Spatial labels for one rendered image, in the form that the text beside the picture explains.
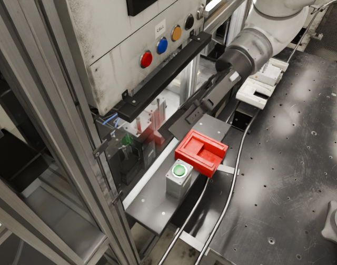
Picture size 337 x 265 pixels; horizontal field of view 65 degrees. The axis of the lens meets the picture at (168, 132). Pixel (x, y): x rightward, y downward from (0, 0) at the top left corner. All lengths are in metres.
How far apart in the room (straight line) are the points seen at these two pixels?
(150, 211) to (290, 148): 0.82
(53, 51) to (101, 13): 0.09
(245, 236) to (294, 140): 0.58
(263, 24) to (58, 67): 0.41
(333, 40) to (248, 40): 3.21
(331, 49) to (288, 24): 3.02
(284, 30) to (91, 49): 0.39
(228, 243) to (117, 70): 0.84
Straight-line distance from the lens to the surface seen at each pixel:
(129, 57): 0.54
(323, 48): 3.60
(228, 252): 1.14
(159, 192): 0.95
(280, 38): 0.63
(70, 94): 0.47
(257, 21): 0.63
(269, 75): 1.41
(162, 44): 0.61
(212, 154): 1.03
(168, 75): 0.62
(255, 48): 0.60
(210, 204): 1.19
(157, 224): 0.91
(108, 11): 0.47
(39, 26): 0.40
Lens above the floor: 1.76
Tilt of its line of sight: 51 degrees down
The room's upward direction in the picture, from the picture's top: straight up
